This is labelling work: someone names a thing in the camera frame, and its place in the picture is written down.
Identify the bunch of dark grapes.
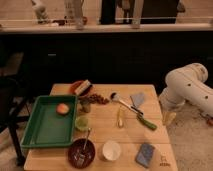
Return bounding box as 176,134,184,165
82,94,109,105

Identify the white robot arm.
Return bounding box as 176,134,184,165
159,63,213,126

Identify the white cup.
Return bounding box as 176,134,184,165
102,140,121,161

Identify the small metal cup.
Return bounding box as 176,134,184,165
81,101,91,113

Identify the grey blue cloth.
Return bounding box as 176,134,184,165
130,93,145,108

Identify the blue sponge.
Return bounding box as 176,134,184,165
135,143,155,168

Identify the bread slice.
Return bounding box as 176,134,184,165
75,80,91,95

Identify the dark brown bowl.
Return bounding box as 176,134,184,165
68,138,96,169

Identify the metal spoon in bowl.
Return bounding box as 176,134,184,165
78,127,92,166

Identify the peach fruit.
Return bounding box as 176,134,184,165
56,103,70,115

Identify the green plastic tray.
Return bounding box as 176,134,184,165
21,95,78,149

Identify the black chair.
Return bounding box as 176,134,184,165
0,77,29,166

